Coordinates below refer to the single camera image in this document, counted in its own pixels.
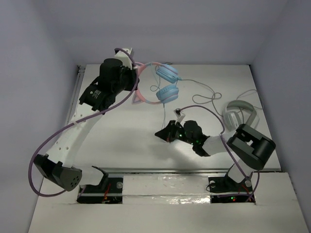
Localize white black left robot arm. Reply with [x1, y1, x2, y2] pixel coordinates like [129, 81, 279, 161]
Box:
[29, 58, 139, 192]

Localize blue pink cat-ear headphones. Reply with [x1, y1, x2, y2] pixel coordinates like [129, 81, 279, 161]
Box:
[132, 62, 182, 105]

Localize light blue headphone cable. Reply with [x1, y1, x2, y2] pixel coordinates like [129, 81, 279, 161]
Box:
[149, 62, 182, 132]

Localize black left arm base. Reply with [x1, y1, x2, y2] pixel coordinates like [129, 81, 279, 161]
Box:
[76, 166, 123, 204]

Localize aluminium rail front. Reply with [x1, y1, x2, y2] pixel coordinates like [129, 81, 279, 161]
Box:
[97, 166, 284, 174]

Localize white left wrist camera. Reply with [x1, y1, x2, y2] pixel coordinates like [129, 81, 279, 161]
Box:
[114, 48, 134, 69]

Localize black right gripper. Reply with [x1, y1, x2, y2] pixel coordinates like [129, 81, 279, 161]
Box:
[155, 119, 195, 145]

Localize aluminium rail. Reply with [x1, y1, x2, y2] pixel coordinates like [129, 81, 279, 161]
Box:
[97, 166, 284, 174]
[65, 65, 86, 125]

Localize white grey headphones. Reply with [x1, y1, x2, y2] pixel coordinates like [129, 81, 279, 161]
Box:
[223, 100, 259, 131]

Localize aluminium rail left side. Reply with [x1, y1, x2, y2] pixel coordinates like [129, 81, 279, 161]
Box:
[65, 65, 86, 125]

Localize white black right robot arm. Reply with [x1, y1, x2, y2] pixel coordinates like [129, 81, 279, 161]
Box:
[155, 120, 276, 191]

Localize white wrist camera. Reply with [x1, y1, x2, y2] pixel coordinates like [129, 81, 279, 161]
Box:
[173, 108, 186, 125]
[114, 48, 134, 69]

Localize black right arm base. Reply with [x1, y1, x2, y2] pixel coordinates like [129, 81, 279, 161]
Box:
[206, 172, 256, 204]

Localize grey headphone cable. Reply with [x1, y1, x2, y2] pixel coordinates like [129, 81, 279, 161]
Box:
[179, 79, 264, 115]

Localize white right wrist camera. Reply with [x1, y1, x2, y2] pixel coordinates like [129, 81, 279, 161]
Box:
[173, 108, 186, 125]

